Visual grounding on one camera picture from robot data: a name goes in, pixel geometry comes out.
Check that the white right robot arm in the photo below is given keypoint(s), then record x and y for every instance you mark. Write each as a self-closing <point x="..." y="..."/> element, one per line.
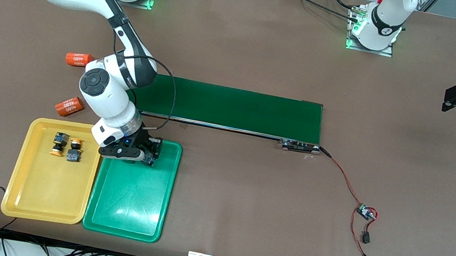
<point x="106" y="97"/>

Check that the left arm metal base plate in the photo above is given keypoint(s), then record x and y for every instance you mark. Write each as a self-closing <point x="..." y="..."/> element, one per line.
<point x="366" y="50"/>

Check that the yellow plastic tray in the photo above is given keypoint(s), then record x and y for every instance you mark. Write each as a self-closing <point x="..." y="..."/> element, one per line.
<point x="48" y="190"/>

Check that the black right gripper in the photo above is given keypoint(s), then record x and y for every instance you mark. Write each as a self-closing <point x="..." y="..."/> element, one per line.
<point x="144" y="137"/>

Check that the orange cylinder marked 4680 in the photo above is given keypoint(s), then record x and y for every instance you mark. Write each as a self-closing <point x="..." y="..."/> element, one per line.
<point x="70" y="106"/>
<point x="79" y="59"/>

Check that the small green circuit board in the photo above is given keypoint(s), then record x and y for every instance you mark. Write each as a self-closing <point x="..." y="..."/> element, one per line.
<point x="367" y="212"/>

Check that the yellow push button switch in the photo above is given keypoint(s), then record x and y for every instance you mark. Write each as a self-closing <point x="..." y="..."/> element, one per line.
<point x="74" y="150"/>
<point x="59" y="143"/>

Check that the green plastic tray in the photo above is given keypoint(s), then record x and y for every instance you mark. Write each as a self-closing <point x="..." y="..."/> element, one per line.
<point x="131" y="195"/>

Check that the green conveyor belt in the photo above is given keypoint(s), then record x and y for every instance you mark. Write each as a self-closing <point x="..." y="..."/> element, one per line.
<point x="295" y="119"/>

